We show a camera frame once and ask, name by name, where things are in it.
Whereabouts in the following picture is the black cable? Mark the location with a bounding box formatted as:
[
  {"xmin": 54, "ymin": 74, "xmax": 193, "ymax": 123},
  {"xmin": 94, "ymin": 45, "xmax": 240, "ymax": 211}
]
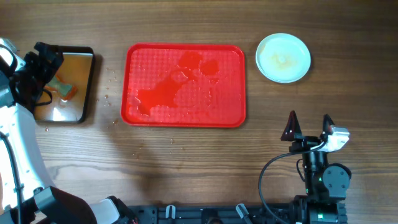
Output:
[
  {"xmin": 0, "ymin": 130, "xmax": 24, "ymax": 224},
  {"xmin": 257, "ymin": 141, "xmax": 327, "ymax": 224}
]

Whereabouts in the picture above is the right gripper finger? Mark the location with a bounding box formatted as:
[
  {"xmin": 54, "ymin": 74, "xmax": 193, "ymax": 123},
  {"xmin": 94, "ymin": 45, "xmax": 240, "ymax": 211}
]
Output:
[
  {"xmin": 320, "ymin": 114, "xmax": 335, "ymax": 139},
  {"xmin": 280, "ymin": 110, "xmax": 302, "ymax": 142}
]

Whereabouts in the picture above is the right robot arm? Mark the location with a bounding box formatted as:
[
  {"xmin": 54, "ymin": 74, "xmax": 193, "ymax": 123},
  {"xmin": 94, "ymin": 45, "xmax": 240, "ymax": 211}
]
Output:
[{"xmin": 280, "ymin": 111, "xmax": 352, "ymax": 224}]

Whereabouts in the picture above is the black water tray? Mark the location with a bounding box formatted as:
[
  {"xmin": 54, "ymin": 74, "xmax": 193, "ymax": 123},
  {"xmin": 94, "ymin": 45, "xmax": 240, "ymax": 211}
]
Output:
[{"xmin": 34, "ymin": 46, "xmax": 95, "ymax": 123}]

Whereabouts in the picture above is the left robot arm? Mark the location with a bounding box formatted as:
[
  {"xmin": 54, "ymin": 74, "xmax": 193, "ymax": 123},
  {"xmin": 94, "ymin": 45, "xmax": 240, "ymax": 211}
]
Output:
[{"xmin": 1, "ymin": 39, "xmax": 138, "ymax": 223}]

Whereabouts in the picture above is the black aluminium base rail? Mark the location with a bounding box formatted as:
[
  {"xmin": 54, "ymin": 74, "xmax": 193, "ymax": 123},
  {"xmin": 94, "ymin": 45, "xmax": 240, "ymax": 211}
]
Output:
[{"xmin": 124, "ymin": 203, "xmax": 348, "ymax": 224}]

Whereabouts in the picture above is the orange green sponge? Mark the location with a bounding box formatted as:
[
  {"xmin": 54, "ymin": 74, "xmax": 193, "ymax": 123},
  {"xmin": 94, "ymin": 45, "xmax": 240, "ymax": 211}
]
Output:
[{"xmin": 45, "ymin": 75, "xmax": 77, "ymax": 100}]

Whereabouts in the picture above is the light blue plate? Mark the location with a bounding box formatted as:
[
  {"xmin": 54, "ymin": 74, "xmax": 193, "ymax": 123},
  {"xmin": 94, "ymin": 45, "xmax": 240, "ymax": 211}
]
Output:
[
  {"xmin": 258, "ymin": 67, "xmax": 306, "ymax": 84},
  {"xmin": 255, "ymin": 33, "xmax": 312, "ymax": 79}
]

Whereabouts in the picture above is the red plastic tray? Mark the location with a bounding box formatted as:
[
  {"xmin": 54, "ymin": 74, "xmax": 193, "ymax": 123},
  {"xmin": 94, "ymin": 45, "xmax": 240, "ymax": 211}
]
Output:
[{"xmin": 121, "ymin": 43, "xmax": 246, "ymax": 128}]

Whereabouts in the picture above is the right black cable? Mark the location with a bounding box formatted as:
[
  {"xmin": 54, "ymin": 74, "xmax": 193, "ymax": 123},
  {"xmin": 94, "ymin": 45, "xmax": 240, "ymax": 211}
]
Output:
[{"xmin": 257, "ymin": 141, "xmax": 327, "ymax": 224}]

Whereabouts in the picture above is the left black cable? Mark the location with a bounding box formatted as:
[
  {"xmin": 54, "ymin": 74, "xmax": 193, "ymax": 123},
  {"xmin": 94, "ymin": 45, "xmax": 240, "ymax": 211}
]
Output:
[{"xmin": 0, "ymin": 130, "xmax": 24, "ymax": 224}]

